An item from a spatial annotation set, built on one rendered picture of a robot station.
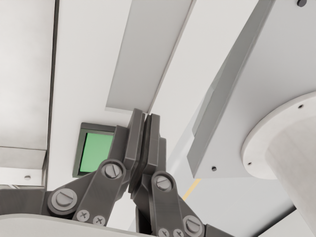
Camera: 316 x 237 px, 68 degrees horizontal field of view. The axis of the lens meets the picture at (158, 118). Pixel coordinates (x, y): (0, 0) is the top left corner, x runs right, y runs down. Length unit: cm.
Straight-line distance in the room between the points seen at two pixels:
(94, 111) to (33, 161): 16
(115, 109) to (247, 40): 19
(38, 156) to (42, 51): 13
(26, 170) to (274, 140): 33
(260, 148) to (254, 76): 13
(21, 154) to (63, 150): 13
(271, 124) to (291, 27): 13
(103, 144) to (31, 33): 11
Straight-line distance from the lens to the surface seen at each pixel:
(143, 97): 15
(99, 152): 18
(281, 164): 38
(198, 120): 39
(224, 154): 39
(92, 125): 16
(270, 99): 34
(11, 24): 23
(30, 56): 23
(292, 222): 345
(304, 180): 35
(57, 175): 21
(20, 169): 30
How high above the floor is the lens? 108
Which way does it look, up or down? 46 degrees down
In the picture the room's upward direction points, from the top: 167 degrees clockwise
